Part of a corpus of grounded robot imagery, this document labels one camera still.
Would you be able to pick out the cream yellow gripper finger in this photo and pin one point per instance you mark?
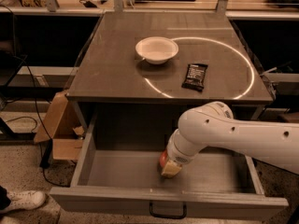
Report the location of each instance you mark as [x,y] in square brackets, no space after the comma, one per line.
[170,169]

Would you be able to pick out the red apple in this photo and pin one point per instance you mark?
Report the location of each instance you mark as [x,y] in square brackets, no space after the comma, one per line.
[163,159]

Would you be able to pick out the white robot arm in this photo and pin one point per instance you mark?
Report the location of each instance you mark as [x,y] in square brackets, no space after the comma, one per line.
[213,125]

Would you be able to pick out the grey open drawer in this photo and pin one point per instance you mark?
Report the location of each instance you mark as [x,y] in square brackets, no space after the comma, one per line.
[117,175]

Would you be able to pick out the grey counter cabinet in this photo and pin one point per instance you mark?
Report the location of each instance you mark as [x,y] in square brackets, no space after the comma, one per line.
[112,72]

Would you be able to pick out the black snack bar wrapper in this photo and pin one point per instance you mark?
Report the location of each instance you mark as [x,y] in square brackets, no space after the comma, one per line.
[195,76]

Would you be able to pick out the brown cardboard box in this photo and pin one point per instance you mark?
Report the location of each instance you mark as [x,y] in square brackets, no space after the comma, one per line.
[62,127]

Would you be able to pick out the white bowl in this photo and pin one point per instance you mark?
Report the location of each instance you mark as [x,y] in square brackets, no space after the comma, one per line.
[156,49]

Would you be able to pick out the white sneaker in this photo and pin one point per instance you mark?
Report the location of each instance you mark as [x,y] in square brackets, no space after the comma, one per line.
[25,200]

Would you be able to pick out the black drawer handle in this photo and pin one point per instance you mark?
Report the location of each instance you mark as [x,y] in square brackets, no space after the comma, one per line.
[169,210]

